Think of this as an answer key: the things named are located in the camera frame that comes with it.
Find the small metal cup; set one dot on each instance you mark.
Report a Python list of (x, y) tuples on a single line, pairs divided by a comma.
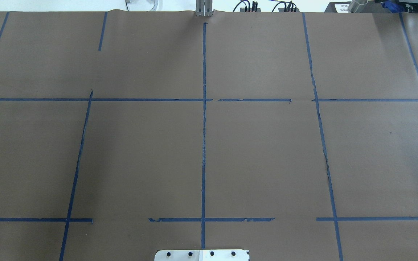
[(357, 6)]

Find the aluminium frame post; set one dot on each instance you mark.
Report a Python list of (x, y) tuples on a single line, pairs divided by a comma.
[(204, 8)]

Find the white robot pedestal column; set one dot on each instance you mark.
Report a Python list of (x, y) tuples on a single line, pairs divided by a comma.
[(203, 255)]

